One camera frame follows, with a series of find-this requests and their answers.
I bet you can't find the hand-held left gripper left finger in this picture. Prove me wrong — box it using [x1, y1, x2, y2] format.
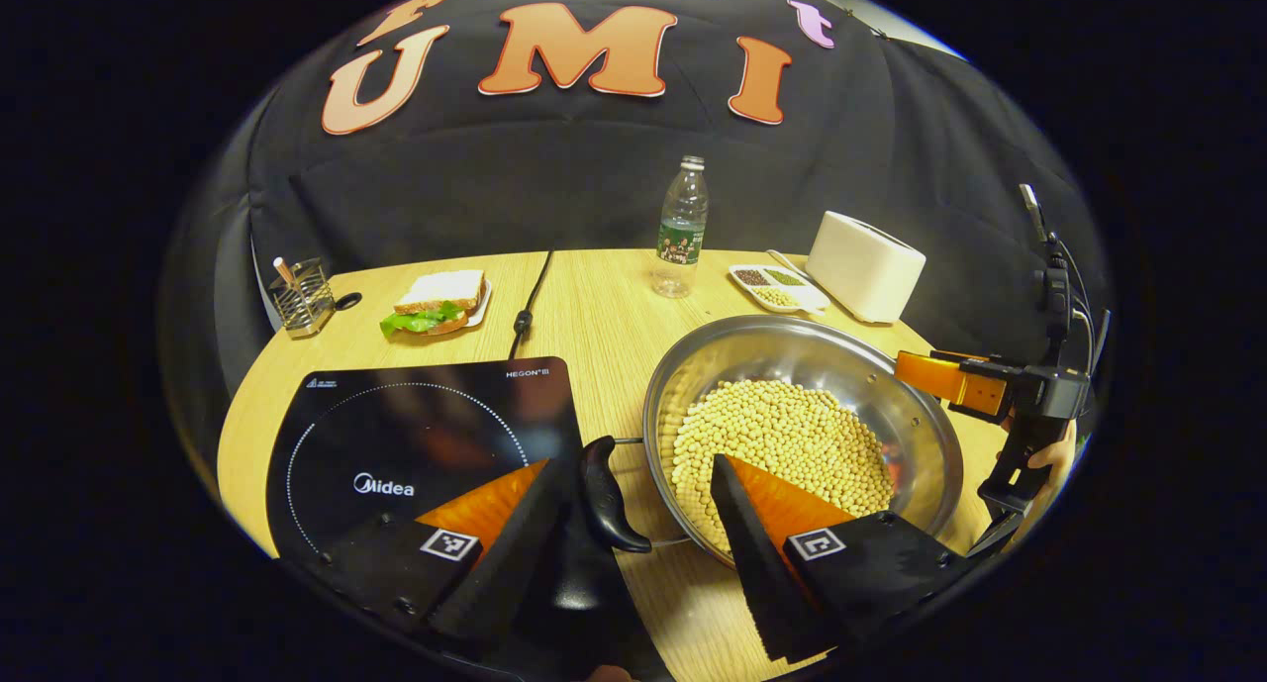
[317, 457, 572, 653]

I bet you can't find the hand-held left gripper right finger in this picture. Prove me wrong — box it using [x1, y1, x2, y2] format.
[709, 452, 977, 664]

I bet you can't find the stainless steel pot black handle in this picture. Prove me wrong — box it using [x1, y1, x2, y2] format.
[579, 314, 967, 570]

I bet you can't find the black induction cooktop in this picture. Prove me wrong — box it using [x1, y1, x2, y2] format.
[264, 356, 680, 682]

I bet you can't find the pile of soybeans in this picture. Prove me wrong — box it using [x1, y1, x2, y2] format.
[671, 378, 896, 555]

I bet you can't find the white toaster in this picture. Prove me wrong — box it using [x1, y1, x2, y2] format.
[805, 211, 928, 326]

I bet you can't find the white divided dish of beans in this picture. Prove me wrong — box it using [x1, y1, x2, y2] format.
[729, 263, 831, 316]

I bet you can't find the small white plate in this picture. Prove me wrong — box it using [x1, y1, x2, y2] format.
[436, 278, 494, 333]

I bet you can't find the sandwich with lettuce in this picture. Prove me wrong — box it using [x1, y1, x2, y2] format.
[379, 269, 487, 341]

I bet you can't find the clear plastic water bottle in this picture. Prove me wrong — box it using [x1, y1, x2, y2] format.
[651, 155, 711, 300]

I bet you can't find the black backdrop cloth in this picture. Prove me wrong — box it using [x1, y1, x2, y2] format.
[158, 0, 1112, 411]

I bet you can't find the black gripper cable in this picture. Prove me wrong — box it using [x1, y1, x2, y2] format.
[1047, 229, 1113, 378]

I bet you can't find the white toaster cable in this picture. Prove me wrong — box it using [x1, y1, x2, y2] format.
[765, 249, 816, 286]

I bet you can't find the black cooktop power cable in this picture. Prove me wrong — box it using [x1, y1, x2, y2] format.
[506, 249, 556, 360]

